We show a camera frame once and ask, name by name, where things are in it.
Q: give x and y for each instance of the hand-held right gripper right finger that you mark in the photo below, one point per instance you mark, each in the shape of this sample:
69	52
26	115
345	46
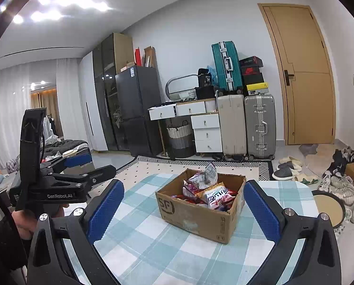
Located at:
263	210

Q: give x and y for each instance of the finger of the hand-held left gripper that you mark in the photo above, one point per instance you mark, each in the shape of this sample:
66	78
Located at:
76	161
101	172

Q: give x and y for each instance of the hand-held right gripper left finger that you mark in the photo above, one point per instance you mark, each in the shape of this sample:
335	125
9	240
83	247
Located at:
105	210

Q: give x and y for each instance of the pile of snack packets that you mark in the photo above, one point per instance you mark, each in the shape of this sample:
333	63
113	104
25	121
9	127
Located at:
215	197

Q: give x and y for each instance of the brown cardboard box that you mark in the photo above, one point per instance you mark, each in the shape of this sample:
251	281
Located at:
194	216

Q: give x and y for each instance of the person's left forearm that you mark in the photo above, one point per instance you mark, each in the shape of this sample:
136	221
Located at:
2	249

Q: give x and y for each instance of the person's left hand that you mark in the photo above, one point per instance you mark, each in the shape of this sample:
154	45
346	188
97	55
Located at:
22	224

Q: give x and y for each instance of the grey slipper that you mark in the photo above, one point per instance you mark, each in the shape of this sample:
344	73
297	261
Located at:
285	174
289	166

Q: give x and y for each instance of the dotted beige rug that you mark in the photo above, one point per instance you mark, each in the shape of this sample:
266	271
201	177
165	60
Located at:
153	169

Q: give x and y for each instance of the white wardrobe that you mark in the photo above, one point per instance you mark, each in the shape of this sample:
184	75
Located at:
89	109

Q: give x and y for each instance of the green soled slipper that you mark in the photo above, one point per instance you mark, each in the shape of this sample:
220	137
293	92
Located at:
306	180

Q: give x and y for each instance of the beige slipper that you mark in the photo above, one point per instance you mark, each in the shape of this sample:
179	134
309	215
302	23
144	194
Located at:
291	160

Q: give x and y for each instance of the beige curtain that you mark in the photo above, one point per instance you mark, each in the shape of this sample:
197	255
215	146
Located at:
48	104

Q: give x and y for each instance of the round beige stool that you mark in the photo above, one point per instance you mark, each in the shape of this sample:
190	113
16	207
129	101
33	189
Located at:
328	210

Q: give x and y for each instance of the dark glass cabinet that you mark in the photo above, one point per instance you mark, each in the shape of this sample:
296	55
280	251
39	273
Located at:
105	95

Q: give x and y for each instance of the black refrigerator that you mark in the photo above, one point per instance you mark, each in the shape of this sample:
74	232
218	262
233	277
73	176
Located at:
138	109

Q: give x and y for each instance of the grey fur mat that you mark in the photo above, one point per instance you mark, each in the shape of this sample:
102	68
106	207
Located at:
309	149

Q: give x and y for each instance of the beige floor mat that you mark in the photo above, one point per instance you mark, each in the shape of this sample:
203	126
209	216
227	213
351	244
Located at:
322	160

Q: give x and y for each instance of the heap of worn shoes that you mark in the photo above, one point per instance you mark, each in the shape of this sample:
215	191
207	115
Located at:
340	184

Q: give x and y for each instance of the woven laundry basket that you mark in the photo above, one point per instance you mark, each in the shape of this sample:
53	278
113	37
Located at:
180	142

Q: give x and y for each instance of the white curtain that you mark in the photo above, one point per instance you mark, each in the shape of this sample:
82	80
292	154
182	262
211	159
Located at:
5	109

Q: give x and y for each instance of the silver suitcase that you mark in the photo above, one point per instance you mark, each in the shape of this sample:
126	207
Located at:
251	124

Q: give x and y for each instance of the beige suitcase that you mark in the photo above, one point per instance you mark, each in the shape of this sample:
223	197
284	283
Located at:
232	124

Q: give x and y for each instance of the white drawer desk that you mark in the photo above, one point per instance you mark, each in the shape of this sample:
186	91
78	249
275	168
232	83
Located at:
206	136

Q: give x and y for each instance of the flat cardboard box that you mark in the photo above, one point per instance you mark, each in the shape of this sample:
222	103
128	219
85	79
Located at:
127	67

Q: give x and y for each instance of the wooden door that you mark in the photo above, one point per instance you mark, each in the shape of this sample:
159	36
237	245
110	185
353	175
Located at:
307	95

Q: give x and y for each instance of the black bag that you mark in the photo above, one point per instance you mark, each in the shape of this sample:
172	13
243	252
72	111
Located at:
205	78

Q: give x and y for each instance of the red logo shoe box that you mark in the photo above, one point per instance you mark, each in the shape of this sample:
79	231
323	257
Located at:
252	70

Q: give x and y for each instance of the blue plastic bag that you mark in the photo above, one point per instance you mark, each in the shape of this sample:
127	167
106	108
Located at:
212	72

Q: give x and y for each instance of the teal suitcase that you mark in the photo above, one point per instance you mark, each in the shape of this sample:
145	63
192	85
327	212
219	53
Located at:
218	65

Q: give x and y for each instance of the row of ceiling lights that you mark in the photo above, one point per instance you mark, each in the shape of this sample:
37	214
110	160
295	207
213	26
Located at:
61	0

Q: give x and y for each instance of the oval metal mirror frame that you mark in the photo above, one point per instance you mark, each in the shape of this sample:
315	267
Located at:
181	77

